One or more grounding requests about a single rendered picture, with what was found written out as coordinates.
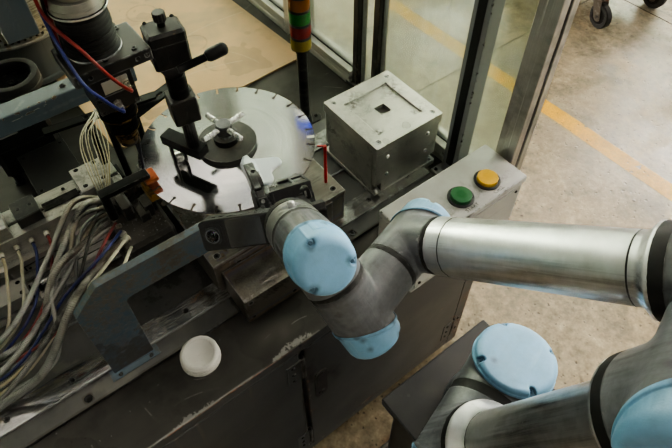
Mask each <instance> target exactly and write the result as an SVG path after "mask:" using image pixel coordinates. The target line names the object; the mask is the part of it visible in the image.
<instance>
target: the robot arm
mask: <svg viewBox="0 0 672 448"><path fill-rule="evenodd" d="M281 164H282V161H281V159H280V158H278V157H268V158H259V159H252V158H249V156H248V155H246V156H243V157H242V160H241V163H240V166H241V168H242V170H243V173H244V175H245V177H246V179H247V182H248V185H249V187H250V189H251V197H252V201H253V204H254V208H255V210H249V211H242V212H235V213H228V214H220V215H213V216H208V217H206V218H205V219H204V220H203V221H201V222H200V223H199V224H198V227H199V231H200V234H201V238H202V241H203V245H204V248H205V250H207V251H215V250H224V249H232V248H240V247H248V246H257V245H265V244H266V245H267V246H270V245H271V246H272V248H273V249H274V251H275V252H276V254H277V255H278V256H279V258H280V259H281V261H282V262H283V264H284V266H285V269H286V271H287V273H288V275H289V276H290V278H291V279H292V280H293V281H294V282H295V283H296V284H297V285H298V286H299V287H300V288H301V290H302V291H303V292H304V294H305V295H306V296H307V298H308V299H309V300H310V301H311V302H312V304H313V305H314V307H315V308H316V309H317V311H318V312H319V314H320V315H321V316H322V318H323V319H324V321H325V322H326V323H327V325H328V326H329V328H330V329H331V330H332V334H333V336H334V337H335V338H336V339H338V340H339V341H340V342H341V343H342V345H343V346H344V347H345V348H346V350H347V351H348V352H349V353H350V354H351V355H352V356H353V357H355V358H357V359H363V360H367V359H373V358H376V357H378V356H380V355H382V354H384V353H386V352H387V351H388V350H389V349H390V348H391V347H392V346H393V345H394V344H395V343H396V341H397V339H398V337H399V331H400V323H399V321H398V320H397V315H396V314H395V312H393V311H394V310H395V308H396V307H397V306H398V305H399V303H400V302H401V301H402V299H403V298H404V297H405V295H406V294H407V293H408V291H409V290H410V289H411V288H412V286H413V285H414V284H415V282H416V281H417V280H418V278H419V277H420V276H421V274H423V273H427V274H433V275H439V276H445V277H452V278H458V279H464V280H470V281H477V282H483V283H489V284H495V285H502V286H508V287H514V288H520V289H527V290H533V291H539V292H545V293H552V294H558V295H564V296H570V297H577V298H583V299H589V300H596V301H602V302H608V303H614V304H621V305H627V306H633V307H639V308H644V309H645V310H646V311H647V312H648V314H649V315H650V316H651V317H652V318H653V319H654V320H655V321H657V322H660V324H659V326H658V329H657V331H656V333H655V335H654V336H653V337H652V338H651V339H650V340H649V341H648V342H647V343H644V344H642V345H639V346H636V347H633V348H629V349H627V350H624V351H621V352H618V353H615V354H613V355H611V356H609V357H608V358H606V359H604V360H603V361H602V362H601V363H600V364H599V366H598V367H597V368H596V370H595V371H594V374H593V376H592V378H591V380H589V381H586V382H582V383H579V384H575V385H572V386H568V387H565V388H561V389H558V390H554V391H552V390H553V388H554V386H555V383H556V379H557V375H558V365H557V360H556V357H555V355H554V353H553V351H552V349H551V347H550V346H549V345H548V343H547V342H546V341H545V340H544V339H543V338H542V337H541V336H540V335H538V334H537V333H536V332H534V331H533V330H531V329H529V328H527V327H524V326H522V325H518V324H513V323H502V324H495V325H492V326H490V327H488V328H486V329H485V330H484V331H483V332H482V333H481V334H480V335H479V336H478V337H477V338H476V339H475V341H474V343H473V347H472V352H471V354H470V355H469V357H468V359H467V360H466V362H465V364H464V365H463V367H462V368H461V370H460V371H459V372H458V373H456V374H455V375H454V376H453V377H452V378H451V380H450V381H449V383H448V384H447V386H446V388H445V391H444V394H443V397H442V400H441V402H440V403H439V405H438V406H437V408H436V409H435V411H434V413H433V414H432V416H431V417H430V419H429V421H428V422H427V424H426V425H425V427H424V428H423V430H422V432H421V433H420V435H419V436H418V438H417V439H416V441H415V442H413V443H412V444H411V446H412V447H411V448H672V220H661V221H660V222H659V223H657V224H656V225H655V226H654V227H653V228H651V229H636V228H620V227H604V226H589V225H573V224H557V223H541V222H526V221H510V220H494V219H478V218H462V217H450V215H449V214H448V212H447V211H446V210H445V209H444V208H443V207H442V206H441V205H439V204H438V203H436V202H435V203H432V202H430V200H429V199H425V198H417V199H413V200H411V201H410V202H408V203H407V204H406V205H405V206H404V207H403V208H402V209H401V210H400V211H398V212H397V213H396V214H395V215H394V216H393V217H392V219H391V221H390V223H389V224H388V225H387V226H386V228H385V229H384V230H383V231H382V232H381V233H380V235H379V236H378V237H377V238H376V239H375V240H374V242H373V243H372V244H371V245H370V246H369V247H368V249H367V250H366V251H365V252H364V253H363V254H362V255H361V257H360V258H359V259H357V257H356V252H355V249H354V247H353V245H352V243H351V241H350V240H349V238H348V237H347V235H346V234H345V233H344V232H343V231H342V230H341V229H340V228H339V227H337V226H336V225H334V224H332V223H331V222H330V221H329V218H328V215H327V209H326V204H325V201H324V200H322V199H320V200H317V201H316V200H315V196H314V192H313V190H312V186H311V182H310V180H309V179H308V178H307V177H305V176H304V175H303V174H301V173H300V174H296V175H293V176H290V177H287V178H284V179H281V180H278V181H276V182H277V185H273V186H271V187H267V186H268V185H270V184H271V183H272V182H273V181H274V177H273V174H272V172H273V171H274V170H275V169H276V168H277V167H279V166H280V165H281ZM300 177H301V178H303V180H298V181H295V182H294V180H293V179H296V178H300ZM263 186H265V187H263ZM310 192H311V193H310ZM311 196H312V197H311ZM310 198H311V199H310Z"/></svg>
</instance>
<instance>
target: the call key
mask: <svg viewBox="0 0 672 448"><path fill-rule="evenodd" d="M476 180H477V182H478V183H479V184H480V185H482V186H484V187H494V186H496V185H497V183H498V180H499V177H498V175H497V173H496V172H494V171H492V170H489V169H484V170H481V171H479V172H478V174H477V178H476Z"/></svg>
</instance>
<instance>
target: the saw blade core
mask: <svg viewBox="0 0 672 448"><path fill-rule="evenodd" d="M217 90H218V94H216V89H213V90H208V91H205V92H201V93H198V94H197V96H198V97H199V99H197V100H198V104H199V108H200V112H201V116H202V119H201V120H199V121H196V122H195V126H196V130H197V134H198V137H199V135H200V134H201V132H202V131H203V130H204V129H206V128H207V127H208V126H210V125H212V124H214V123H213V122H211V121H210V120H208V119H207V118H206V117H205V114H206V113H209V114H211V115H212V116H214V117H215V118H217V119H218V120H219V119H221V118H226V119H231V118H232V117H234V116H235V115H237V114H238V113H240V112H241V111H242V112H244V116H243V117H242V118H240V119H239V120H238V121H240V122H243V123H245V124H247V125H249V126H250V127H251V128H252V129H253V130H254V131H255V133H256V137H257V146H256V149H255V151H254V152H253V154H252V155H251V156H250V157H249V158H252V159H259V158H268V157H278V158H280V159H281V161H282V164H281V165H280V166H279V167H277V168H276V169H275V170H274V171H273V172H272V174H273V177H274V181H273V182H272V183H271V184H270V185H268V186H267V187H271V186H273V185H277V182H276V181H278V180H281V179H284V178H287V177H290V176H293V175H294V174H300V173H301V174H303V175H304V174H305V173H306V171H307V169H308V168H309V166H310V164H311V161H312V159H313V156H314V151H315V135H314V131H313V128H312V125H311V123H310V121H309V119H308V118H307V116H306V115H305V114H304V112H303V111H302V110H301V109H300V108H299V107H297V106H296V105H295V104H294V103H293V104H292V102H291V101H289V100H288V99H286V98H284V97H282V96H280V95H276V94H275V93H272V92H269V91H265V90H261V89H258V91H257V89H255V88H246V87H238V92H236V91H237V87H228V88H219V89H217ZM256 91H257V94H255V93H256ZM272 98H274V99H272ZM289 105H290V106H289ZM287 106H289V107H287ZM162 115H163V116H162ZM303 115H304V116H303ZM164 116H167V117H164ZM298 117H300V118H298ZM148 128H149V129H147V130H146V132H145V134H144V136H143V138H142V140H141V149H142V155H143V158H144V159H147V160H144V159H143V160H144V165H145V169H148V168H150V167H151V168H152V169H153V170H154V171H155V173H156V174H157V175H158V177H159V180H157V181H155V182H153V183H151V184H149V185H147V186H148V187H149V188H150V189H151V190H152V191H154V190H155V191H154V193H155V194H156V195H157V196H158V197H160V198H161V199H162V200H164V201H166V202H167V203H170V202H171V201H172V200H173V198H174V197H175V198H176V199H174V200H173V201H172V202H171V203H170V204H171V205H173V206H176V207H178V208H181V209H184V210H188V211H191V209H192V207H193V206H192V205H193V204H195V206H194V207H193V209H192V212H197V213H205V214H215V207H218V208H217V211H216V214H227V213H235V212H240V209H239V206H238V205H239V204H240V205H241V210H242V211H245V210H249V209H253V208H254V204H253V201H252V197H251V189H250V187H249V185H248V182H247V179H246V177H245V175H244V173H243V170H242V168H241V166H240V163H241V162H240V163H238V164H234V165H229V166H219V165H214V164H211V163H208V162H207V161H205V160H204V159H203V158H202V159H201V160H198V159H196V158H193V157H191V156H189V155H187V157H188V160H187V161H186V160H185V161H183V162H181V163H178V164H175V163H174V161H173V159H172V156H171V153H170V150H169V147H168V146H166V145H164V144H162V142H161V139H160V135H162V134H163V133H164V132H165V131H166V130H167V129H168V128H171V129H174V130H176V131H178V132H181V133H183V129H182V127H176V125H175V123H174V121H173V119H172V117H171V115H170V113H169V109H166V110H165V111H164V112H162V113H161V115H159V116H158V117H157V118H156V119H155V120H154V121H153V122H152V123H151V125H150V126H149V127H148ZM152 129H153V130H152ZM154 129H155V130H154ZM310 129H311V130H310ZM305 130H307V131H305ZM183 134H184V133H183ZM310 135H314V137H313V138H307V136H310ZM145 144H148V145H145ZM307 144H309V145H307ZM304 159H306V160H308V161H306V160H305V161H304ZM158 187H161V188H159V189H158ZM156 189H157V190H156Z"/></svg>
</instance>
